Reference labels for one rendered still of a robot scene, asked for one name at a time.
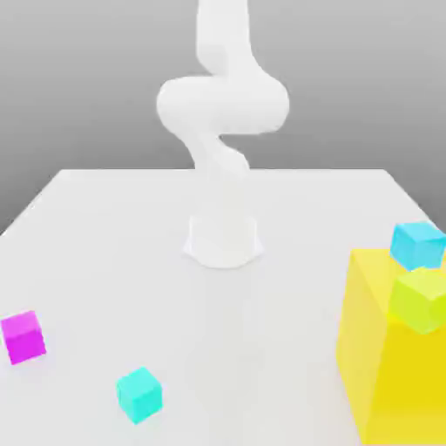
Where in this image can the small sky blue cube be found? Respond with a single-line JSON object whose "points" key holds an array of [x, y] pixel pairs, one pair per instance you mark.
{"points": [[416, 245]]}

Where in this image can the small turquoise cube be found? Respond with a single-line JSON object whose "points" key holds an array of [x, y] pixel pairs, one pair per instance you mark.
{"points": [[139, 395]]}

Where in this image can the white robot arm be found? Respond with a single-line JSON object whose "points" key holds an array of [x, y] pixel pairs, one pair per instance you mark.
{"points": [[223, 104]]}

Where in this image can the large yellow box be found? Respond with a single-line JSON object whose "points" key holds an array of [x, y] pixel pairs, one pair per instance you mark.
{"points": [[400, 376]]}

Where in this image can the small magenta cube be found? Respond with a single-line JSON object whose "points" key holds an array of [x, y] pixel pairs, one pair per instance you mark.
{"points": [[22, 338]]}

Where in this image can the small lime green cube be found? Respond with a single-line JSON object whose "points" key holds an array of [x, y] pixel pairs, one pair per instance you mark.
{"points": [[416, 301]]}

